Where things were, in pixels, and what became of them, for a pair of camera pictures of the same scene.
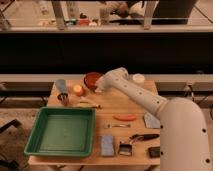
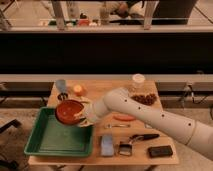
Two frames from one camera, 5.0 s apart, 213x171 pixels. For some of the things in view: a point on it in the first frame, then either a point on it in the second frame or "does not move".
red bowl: [90, 79] -> [65, 111]
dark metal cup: [64, 97] does not move
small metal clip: [125, 149] does not move
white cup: [139, 78] does not move
